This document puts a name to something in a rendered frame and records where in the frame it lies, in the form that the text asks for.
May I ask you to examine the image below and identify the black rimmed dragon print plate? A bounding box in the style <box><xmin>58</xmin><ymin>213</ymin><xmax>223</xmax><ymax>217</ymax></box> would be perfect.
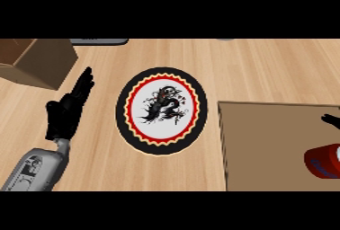
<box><xmin>114</xmin><ymin>66</ymin><xmax>209</xmax><ymax>155</ymax></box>

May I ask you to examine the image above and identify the brown flat tray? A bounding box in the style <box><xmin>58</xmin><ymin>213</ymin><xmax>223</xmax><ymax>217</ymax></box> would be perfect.
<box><xmin>216</xmin><ymin>101</ymin><xmax>340</xmax><ymax>192</ymax></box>

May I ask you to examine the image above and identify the brown cardboard box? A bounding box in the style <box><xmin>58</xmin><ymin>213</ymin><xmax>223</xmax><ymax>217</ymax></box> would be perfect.
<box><xmin>0</xmin><ymin>39</ymin><xmax>80</xmax><ymax>91</ymax></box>

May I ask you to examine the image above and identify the red can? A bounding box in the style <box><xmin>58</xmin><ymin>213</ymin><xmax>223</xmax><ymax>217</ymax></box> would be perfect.
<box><xmin>303</xmin><ymin>143</ymin><xmax>340</xmax><ymax>180</ymax></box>

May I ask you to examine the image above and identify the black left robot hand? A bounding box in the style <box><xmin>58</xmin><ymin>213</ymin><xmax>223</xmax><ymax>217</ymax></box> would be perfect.
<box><xmin>45</xmin><ymin>66</ymin><xmax>96</xmax><ymax>141</ymax></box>

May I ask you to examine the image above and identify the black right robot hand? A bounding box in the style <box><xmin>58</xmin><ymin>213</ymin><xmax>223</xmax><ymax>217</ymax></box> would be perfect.
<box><xmin>321</xmin><ymin>113</ymin><xmax>340</xmax><ymax>130</ymax></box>

